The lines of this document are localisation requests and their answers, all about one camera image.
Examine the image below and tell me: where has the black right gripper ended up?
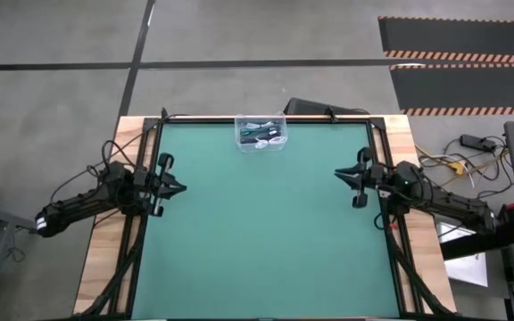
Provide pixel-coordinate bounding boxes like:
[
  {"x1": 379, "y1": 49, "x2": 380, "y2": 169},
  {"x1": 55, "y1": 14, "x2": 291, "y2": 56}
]
[{"x1": 334, "y1": 146, "x2": 389, "y2": 210}]

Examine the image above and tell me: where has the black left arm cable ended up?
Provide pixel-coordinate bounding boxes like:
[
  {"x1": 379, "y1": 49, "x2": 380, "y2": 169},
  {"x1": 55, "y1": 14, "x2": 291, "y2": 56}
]
[{"x1": 50, "y1": 139, "x2": 152, "y2": 207}]

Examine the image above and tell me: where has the black hazard striped floor mat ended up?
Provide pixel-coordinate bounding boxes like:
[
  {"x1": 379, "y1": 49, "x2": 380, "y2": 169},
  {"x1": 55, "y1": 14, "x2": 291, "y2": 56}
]
[
  {"x1": 388, "y1": 63, "x2": 514, "y2": 117},
  {"x1": 377, "y1": 15, "x2": 514, "y2": 64}
]

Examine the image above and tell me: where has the green table mat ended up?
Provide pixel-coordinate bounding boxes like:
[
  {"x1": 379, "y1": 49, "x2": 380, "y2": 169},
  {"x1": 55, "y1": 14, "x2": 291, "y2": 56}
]
[{"x1": 130, "y1": 121, "x2": 402, "y2": 319}]

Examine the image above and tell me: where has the black box computer case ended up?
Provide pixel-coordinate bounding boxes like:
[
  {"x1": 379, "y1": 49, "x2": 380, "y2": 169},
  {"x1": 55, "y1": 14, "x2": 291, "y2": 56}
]
[{"x1": 282, "y1": 97, "x2": 370, "y2": 117}]

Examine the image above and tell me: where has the black metal table frame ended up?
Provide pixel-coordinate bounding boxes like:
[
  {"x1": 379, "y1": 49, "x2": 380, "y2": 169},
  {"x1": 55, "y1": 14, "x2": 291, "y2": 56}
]
[{"x1": 72, "y1": 114, "x2": 460, "y2": 321}]

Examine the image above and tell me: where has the floor cable tangle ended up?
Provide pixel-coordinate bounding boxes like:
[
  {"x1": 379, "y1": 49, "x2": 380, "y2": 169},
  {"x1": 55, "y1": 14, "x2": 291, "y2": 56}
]
[{"x1": 415, "y1": 133, "x2": 513, "y2": 202}]

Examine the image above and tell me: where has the black power adapter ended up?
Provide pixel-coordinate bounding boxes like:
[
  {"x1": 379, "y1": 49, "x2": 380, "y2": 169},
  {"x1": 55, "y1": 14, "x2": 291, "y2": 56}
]
[{"x1": 459, "y1": 134, "x2": 498, "y2": 153}]

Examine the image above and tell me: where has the grey USB-C cable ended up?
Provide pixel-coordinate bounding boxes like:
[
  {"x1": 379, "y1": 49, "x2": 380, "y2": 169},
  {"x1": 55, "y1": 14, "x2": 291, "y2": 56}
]
[{"x1": 244, "y1": 120, "x2": 278, "y2": 132}]

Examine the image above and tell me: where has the black USB-C cable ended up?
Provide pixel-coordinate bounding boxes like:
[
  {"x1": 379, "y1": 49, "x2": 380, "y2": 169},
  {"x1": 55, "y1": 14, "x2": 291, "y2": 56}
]
[{"x1": 239, "y1": 126, "x2": 282, "y2": 145}]

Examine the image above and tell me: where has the black cable with red plug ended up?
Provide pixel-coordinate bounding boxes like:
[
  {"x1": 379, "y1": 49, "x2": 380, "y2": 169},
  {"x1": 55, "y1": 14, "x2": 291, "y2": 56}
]
[{"x1": 371, "y1": 210, "x2": 396, "y2": 231}]

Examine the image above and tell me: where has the white paper sheet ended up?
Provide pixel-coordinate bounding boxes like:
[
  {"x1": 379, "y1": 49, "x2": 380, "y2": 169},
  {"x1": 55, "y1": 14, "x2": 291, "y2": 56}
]
[{"x1": 435, "y1": 221, "x2": 490, "y2": 288}]

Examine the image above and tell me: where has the white USB-C cable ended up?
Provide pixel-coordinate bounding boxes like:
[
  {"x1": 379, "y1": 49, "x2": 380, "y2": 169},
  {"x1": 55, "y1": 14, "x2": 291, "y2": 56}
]
[{"x1": 253, "y1": 135, "x2": 288, "y2": 152}]

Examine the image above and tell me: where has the clear plastic bin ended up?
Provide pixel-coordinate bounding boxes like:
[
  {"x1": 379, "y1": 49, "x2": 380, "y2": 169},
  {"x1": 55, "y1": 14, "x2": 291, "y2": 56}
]
[{"x1": 234, "y1": 112, "x2": 289, "y2": 154}]

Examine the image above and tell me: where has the black cart bar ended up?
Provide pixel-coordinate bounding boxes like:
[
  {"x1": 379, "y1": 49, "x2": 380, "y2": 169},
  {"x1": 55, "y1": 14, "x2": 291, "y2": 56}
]
[{"x1": 439, "y1": 221, "x2": 514, "y2": 262}]

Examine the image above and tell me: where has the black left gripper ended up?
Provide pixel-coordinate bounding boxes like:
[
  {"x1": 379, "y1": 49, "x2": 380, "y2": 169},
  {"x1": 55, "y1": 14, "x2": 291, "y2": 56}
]
[{"x1": 133, "y1": 152, "x2": 188, "y2": 218}]

